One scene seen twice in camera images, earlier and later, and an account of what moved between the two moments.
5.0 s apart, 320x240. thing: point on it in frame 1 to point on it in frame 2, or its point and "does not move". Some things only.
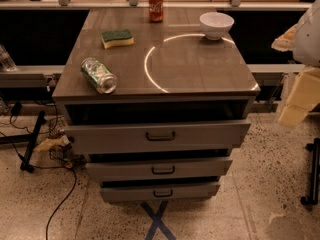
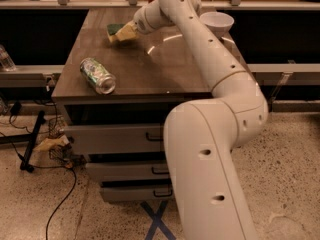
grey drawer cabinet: (156, 108) does not move
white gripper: (308, 39) to (142, 24)
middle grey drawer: (160, 169) does not move
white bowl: (215, 24) does not move
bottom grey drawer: (144, 191) does not move
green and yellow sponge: (117, 38) to (112, 29)
